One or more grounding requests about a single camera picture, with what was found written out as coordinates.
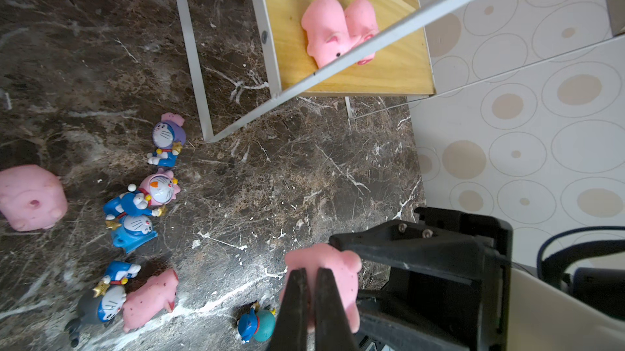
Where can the Doraemon figure purple pink hat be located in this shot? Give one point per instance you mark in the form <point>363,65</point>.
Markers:
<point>169,137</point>

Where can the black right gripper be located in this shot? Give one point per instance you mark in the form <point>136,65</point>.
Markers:
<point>449,282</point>

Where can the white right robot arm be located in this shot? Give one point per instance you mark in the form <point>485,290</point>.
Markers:
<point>545,314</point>

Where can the Doraemon figure teal ball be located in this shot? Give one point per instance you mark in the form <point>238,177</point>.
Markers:
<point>258,324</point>

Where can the pink pig toy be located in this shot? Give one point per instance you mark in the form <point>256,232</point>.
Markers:
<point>327,32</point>
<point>141,306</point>
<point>318,260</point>
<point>32,198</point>
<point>361,21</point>

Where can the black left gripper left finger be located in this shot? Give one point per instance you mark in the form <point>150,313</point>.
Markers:
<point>291,329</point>

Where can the white metal wooden shelf rack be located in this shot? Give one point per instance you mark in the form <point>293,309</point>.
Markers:
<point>394,62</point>

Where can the Doraemon figure grey costume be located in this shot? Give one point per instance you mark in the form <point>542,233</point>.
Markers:
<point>104,301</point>

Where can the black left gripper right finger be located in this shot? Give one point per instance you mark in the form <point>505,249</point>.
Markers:
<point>332,331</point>

